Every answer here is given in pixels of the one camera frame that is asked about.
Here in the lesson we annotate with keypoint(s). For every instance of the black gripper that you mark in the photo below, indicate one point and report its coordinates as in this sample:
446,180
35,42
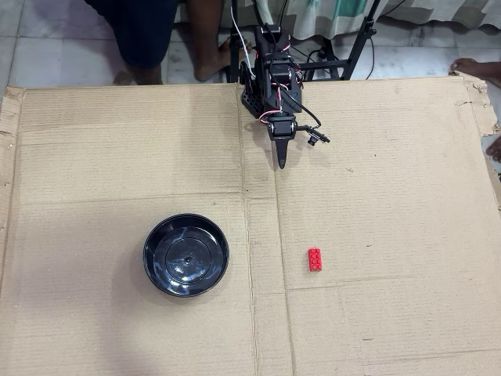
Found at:
281,130

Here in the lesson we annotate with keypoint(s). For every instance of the red lego block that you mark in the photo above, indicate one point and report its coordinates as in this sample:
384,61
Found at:
314,258

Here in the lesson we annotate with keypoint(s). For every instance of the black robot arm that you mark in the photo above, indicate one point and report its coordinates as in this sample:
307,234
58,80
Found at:
274,90

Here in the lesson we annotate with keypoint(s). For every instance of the bare leg with foot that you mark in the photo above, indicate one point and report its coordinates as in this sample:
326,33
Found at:
207,39

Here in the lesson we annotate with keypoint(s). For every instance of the white bed leg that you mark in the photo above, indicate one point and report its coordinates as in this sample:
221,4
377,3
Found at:
264,11

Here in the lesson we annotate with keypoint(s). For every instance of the black metal stand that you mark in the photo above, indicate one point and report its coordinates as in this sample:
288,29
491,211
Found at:
362,35

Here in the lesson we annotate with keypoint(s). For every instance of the bare leg below shorts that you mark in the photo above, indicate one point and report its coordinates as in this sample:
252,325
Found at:
143,75

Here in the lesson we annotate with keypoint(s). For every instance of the brown cardboard sheet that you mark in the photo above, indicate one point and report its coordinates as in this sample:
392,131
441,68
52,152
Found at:
117,156

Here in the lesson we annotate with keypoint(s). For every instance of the black round bowl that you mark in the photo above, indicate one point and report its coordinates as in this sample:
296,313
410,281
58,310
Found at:
164,274

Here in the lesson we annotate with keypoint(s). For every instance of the dark blue shorts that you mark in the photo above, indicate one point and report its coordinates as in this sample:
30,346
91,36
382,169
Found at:
141,31

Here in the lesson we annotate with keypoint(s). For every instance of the bare foot of bystander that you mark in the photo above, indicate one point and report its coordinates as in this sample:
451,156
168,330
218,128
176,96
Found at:
496,148
473,66

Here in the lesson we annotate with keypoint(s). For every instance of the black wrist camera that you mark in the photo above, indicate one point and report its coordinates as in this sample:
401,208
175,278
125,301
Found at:
313,137

